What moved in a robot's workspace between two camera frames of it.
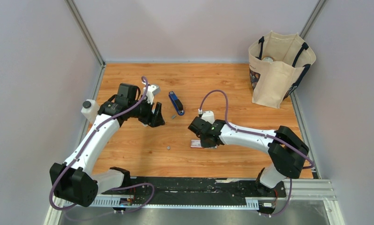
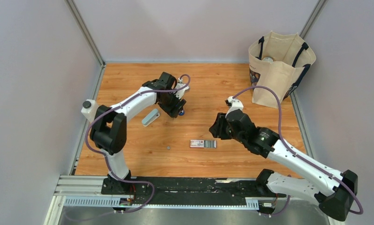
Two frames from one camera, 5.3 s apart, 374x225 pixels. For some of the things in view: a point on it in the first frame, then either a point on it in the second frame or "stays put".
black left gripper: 153,120 to 172,110
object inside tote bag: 268,58 stays put
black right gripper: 205,144 to 217,129
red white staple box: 197,143 stays put
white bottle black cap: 90,109 stays put
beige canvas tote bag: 278,63 stays put
